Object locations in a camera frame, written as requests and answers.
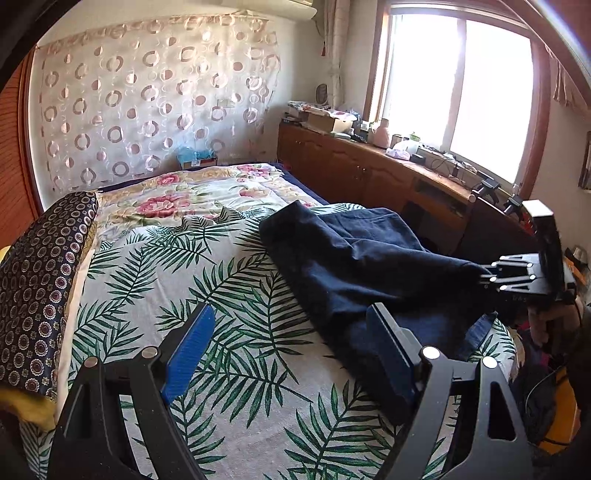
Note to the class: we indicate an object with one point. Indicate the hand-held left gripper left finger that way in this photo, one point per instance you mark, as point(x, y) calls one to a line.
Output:
point(189, 350)

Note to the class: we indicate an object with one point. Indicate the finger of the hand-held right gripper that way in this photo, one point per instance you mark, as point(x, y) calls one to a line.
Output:
point(512, 266)
point(512, 286)

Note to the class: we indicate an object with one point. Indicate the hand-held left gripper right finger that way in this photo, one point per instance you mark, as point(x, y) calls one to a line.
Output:
point(392, 357)

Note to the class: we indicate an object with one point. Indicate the navy T-shirt with orange print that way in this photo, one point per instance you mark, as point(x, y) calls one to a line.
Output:
point(360, 267)

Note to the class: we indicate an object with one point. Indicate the person's right hand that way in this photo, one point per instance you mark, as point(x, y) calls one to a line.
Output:
point(542, 318)

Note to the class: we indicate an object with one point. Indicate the leaf-print bed sheet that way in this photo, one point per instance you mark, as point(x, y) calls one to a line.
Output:
point(258, 415)

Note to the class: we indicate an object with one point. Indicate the floral blanket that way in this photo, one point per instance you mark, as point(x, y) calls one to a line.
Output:
point(175, 194)

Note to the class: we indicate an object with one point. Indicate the white plastic jug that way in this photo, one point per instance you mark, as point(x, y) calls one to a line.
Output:
point(407, 146)

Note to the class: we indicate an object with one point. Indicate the dark patterned pillow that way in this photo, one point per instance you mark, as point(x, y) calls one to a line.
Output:
point(41, 286)

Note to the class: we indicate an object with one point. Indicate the pink plastic packet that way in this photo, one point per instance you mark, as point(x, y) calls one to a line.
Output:
point(397, 153)

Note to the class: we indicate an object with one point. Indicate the yellow cloth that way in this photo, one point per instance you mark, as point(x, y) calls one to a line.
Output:
point(27, 406)

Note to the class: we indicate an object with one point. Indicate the window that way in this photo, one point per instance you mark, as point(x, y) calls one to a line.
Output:
point(485, 92)

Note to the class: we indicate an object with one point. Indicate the long wooden cabinet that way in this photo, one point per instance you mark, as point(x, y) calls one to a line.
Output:
point(360, 170)

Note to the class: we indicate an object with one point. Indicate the pink bottle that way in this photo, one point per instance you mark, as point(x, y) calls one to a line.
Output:
point(381, 136)

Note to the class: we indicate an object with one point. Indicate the blue tissue box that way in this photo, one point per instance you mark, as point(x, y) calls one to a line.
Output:
point(198, 159)

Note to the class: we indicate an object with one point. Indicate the cardboard box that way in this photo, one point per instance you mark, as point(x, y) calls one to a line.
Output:
point(330, 123)

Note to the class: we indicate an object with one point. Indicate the wooden wardrobe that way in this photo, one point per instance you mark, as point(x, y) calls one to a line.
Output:
point(18, 161)

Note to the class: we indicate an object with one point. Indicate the small oval table mirror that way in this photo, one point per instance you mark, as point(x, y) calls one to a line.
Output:
point(321, 94)

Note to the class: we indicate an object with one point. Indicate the circle-pattern sheer curtain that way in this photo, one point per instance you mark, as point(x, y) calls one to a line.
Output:
point(138, 92)

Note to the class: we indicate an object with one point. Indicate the beige window curtain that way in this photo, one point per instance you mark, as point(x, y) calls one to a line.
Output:
point(334, 46)

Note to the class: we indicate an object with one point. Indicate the white air conditioner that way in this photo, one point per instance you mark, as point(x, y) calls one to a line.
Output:
point(277, 9)

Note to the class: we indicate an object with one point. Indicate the black clamp mount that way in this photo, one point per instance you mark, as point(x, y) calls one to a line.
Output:
point(496, 194)

